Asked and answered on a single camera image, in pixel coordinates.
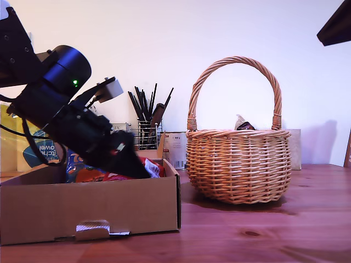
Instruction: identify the blue Terry's mini eggs bag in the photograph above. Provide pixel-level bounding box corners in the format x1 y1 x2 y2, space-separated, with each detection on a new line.
65 149 107 184

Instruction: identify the brown wooden chair frame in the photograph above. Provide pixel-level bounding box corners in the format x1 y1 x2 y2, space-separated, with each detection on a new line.
343 131 351 168

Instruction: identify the white labelled tin can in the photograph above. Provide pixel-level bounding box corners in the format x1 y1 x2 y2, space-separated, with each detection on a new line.
163 131 189 170

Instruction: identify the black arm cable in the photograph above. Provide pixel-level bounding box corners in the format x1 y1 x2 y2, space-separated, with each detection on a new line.
0 124 28 137
21 117 68 167

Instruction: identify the brown cardboard box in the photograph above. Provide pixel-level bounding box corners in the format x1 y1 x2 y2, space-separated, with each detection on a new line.
0 131 182 246

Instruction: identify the woven wicker basket with handle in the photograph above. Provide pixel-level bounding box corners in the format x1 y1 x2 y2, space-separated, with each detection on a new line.
185 56 292 205

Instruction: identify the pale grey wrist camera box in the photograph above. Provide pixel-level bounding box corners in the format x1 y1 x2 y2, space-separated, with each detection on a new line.
72 76 124 104

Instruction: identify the cream Porlex tin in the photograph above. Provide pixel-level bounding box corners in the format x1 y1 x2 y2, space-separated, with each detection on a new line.
109 122 132 135

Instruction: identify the red mini bunnies bag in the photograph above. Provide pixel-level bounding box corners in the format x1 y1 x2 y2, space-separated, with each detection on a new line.
103 157 166 181

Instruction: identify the beige tissue box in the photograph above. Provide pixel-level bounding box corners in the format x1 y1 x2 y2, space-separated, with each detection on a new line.
287 129 302 171

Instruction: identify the yellow kitchen towel pack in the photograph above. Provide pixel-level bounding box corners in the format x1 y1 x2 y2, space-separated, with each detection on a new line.
0 102 69 174

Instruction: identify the dark brown utensil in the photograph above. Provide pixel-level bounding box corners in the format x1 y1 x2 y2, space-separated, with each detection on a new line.
150 103 166 129

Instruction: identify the green and brown egg bag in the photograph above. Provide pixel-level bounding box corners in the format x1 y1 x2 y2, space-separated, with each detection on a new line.
234 114 256 132

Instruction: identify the wire utensil holder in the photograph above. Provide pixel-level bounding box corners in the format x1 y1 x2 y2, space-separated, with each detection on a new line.
135 118 164 151

